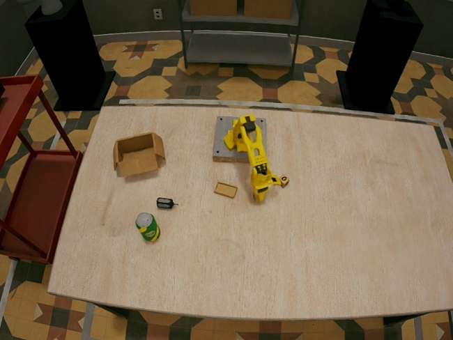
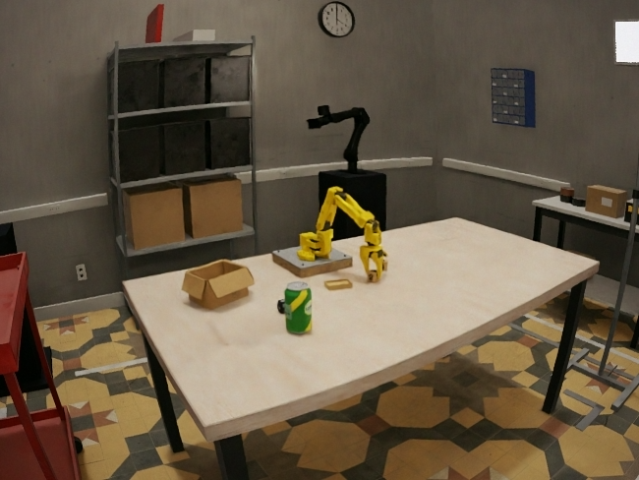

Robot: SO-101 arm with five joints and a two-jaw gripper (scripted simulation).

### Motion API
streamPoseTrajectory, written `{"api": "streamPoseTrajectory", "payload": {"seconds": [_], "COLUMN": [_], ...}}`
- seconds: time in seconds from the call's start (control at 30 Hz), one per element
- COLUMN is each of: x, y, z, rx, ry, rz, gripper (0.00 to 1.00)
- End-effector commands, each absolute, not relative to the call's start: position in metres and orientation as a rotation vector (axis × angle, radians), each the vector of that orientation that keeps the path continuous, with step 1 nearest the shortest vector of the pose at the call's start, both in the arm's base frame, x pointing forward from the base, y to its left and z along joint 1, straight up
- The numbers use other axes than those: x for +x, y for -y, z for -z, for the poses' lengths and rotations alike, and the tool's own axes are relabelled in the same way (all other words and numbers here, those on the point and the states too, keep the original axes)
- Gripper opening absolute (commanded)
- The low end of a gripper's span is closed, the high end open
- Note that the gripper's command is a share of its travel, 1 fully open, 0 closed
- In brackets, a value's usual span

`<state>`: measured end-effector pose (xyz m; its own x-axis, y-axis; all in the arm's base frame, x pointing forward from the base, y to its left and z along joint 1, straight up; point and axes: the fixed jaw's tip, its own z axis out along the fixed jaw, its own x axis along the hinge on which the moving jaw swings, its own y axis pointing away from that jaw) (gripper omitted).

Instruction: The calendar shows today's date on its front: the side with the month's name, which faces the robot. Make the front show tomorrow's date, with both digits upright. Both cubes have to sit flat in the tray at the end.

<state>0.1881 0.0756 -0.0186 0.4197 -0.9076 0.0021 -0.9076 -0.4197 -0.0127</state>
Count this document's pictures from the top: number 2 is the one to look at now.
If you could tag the green soda can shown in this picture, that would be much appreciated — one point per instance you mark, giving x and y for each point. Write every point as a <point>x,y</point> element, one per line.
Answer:
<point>298,307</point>

